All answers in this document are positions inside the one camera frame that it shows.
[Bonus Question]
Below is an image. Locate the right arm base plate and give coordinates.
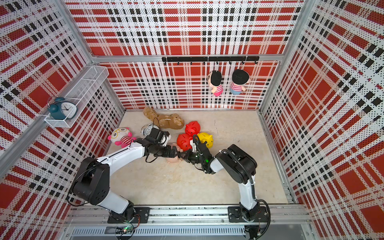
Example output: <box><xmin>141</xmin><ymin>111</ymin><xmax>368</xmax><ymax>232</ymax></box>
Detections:
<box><xmin>228</xmin><ymin>206</ymin><xmax>270</xmax><ymax>223</ymax></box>

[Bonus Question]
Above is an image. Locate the teal alarm clock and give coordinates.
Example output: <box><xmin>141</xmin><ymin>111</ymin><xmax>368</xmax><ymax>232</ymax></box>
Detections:
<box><xmin>48</xmin><ymin>97</ymin><xmax>78</xmax><ymax>120</ymax></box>

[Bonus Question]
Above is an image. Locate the silver alarm clock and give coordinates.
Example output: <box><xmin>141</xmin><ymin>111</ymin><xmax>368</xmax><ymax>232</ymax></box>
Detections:
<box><xmin>141</xmin><ymin>124</ymin><xmax>160</xmax><ymax>137</ymax></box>

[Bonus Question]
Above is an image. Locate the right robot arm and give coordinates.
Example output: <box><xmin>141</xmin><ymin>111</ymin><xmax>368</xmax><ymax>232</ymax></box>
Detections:
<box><xmin>180</xmin><ymin>143</ymin><xmax>261</xmax><ymax>222</ymax></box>

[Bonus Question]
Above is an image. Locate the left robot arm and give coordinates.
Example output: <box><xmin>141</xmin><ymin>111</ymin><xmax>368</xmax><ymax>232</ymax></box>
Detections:
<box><xmin>69</xmin><ymin>129</ymin><xmax>180</xmax><ymax>222</ymax></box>

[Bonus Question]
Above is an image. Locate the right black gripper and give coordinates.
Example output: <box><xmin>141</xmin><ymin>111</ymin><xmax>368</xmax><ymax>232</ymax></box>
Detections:
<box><xmin>178</xmin><ymin>148</ymin><xmax>205</xmax><ymax>166</ymax></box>

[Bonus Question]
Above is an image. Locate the black hook rail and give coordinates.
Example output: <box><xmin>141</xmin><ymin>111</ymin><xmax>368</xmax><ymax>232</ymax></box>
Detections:
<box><xmin>162</xmin><ymin>56</ymin><xmax>260</xmax><ymax>64</ymax></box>

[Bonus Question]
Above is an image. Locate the doll with pink shirt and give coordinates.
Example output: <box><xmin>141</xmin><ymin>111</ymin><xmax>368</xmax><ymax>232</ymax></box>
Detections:
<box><xmin>208</xmin><ymin>71</ymin><xmax>223</xmax><ymax>97</ymax></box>

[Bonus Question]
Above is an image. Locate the pink piggy bank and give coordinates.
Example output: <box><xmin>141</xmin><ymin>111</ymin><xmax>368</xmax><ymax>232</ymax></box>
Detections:
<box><xmin>165</xmin><ymin>143</ymin><xmax>184</xmax><ymax>164</ymax></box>

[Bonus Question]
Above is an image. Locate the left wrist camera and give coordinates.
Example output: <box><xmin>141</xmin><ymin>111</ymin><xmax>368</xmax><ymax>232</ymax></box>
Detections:
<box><xmin>148</xmin><ymin>128</ymin><xmax>171</xmax><ymax>146</ymax></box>

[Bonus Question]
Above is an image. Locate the brown plush dog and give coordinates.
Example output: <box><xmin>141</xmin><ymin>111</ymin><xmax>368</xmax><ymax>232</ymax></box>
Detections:
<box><xmin>143</xmin><ymin>107</ymin><xmax>185</xmax><ymax>130</ymax></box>

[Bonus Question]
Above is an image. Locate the aluminium front rail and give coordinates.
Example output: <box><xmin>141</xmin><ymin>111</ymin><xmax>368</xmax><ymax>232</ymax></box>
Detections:
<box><xmin>59</xmin><ymin>204</ymin><xmax>316</xmax><ymax>240</ymax></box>

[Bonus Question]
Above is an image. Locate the red piggy bank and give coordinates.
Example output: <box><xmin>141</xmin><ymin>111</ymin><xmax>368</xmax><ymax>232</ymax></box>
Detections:
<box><xmin>185</xmin><ymin>121</ymin><xmax>201</xmax><ymax>137</ymax></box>
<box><xmin>177</xmin><ymin>134</ymin><xmax>193</xmax><ymax>152</ymax></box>

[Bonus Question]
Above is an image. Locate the green circuit board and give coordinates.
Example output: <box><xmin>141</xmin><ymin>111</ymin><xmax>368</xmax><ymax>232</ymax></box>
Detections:
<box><xmin>115</xmin><ymin>226</ymin><xmax>134</xmax><ymax>236</ymax></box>

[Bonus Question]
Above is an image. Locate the doll with blue pants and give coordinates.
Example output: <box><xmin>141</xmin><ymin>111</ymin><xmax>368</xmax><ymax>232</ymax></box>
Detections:
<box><xmin>230</xmin><ymin>69</ymin><xmax>250</xmax><ymax>95</ymax></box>

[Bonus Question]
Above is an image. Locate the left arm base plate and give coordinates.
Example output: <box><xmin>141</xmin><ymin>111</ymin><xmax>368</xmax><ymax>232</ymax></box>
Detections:
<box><xmin>108</xmin><ymin>207</ymin><xmax>151</xmax><ymax>224</ymax></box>

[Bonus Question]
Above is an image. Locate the pink owl plush toy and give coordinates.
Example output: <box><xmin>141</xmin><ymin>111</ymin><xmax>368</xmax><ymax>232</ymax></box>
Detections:
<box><xmin>108</xmin><ymin>127</ymin><xmax>137</xmax><ymax>148</ymax></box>

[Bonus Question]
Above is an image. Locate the yellow piggy bank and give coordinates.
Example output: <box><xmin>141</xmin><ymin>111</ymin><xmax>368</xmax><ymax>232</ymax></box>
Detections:
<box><xmin>198</xmin><ymin>133</ymin><xmax>214</xmax><ymax>149</ymax></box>

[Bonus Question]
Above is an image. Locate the white wire shelf basket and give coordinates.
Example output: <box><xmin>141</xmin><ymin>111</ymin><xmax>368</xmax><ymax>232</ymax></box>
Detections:
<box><xmin>45</xmin><ymin>66</ymin><xmax>109</xmax><ymax>128</ymax></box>

